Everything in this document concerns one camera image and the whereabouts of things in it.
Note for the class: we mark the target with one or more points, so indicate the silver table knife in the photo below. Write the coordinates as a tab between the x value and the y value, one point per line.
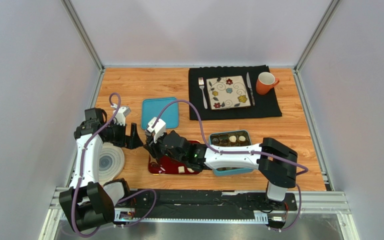
249	85

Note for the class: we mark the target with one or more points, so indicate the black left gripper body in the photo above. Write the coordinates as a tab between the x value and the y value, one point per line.
116	135

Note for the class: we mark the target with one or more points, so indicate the silver fork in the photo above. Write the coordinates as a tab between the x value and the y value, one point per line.
201	83

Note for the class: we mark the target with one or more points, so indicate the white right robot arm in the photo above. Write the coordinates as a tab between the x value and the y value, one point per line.
277	162

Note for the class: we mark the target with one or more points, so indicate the black cloth placemat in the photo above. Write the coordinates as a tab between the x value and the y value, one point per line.
265	105

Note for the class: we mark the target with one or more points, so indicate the blue tin lid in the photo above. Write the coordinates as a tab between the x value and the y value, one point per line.
151	107

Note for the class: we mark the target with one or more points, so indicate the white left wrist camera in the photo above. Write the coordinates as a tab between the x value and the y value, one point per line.
120	114

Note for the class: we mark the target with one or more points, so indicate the white oval chocolate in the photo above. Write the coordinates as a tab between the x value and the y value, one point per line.
232	138

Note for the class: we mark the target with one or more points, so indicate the white square chocolate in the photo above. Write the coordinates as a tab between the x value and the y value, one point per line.
181	170

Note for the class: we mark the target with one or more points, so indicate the floral square plate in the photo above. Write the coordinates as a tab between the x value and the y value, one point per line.
228	92

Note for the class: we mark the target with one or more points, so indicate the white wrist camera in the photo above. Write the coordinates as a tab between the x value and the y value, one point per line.
156	127
120	114

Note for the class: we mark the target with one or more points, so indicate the red chocolate tray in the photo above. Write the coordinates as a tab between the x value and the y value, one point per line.
160	163

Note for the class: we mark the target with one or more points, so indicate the blue chocolate tin box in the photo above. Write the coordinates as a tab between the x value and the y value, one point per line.
237	138

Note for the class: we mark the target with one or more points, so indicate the orange mug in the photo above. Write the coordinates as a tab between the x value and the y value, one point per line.
265	82

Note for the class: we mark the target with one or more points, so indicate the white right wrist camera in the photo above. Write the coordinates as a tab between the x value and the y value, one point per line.
156	127

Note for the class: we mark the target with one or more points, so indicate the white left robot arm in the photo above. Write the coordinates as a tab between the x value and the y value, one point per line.
87	204

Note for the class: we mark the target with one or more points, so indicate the white cube chocolate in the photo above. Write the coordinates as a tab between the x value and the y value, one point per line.
242	138

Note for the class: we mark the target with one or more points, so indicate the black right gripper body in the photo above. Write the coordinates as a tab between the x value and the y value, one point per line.
155	150

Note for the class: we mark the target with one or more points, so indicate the white round plate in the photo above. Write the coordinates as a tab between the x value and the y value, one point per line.
111	163

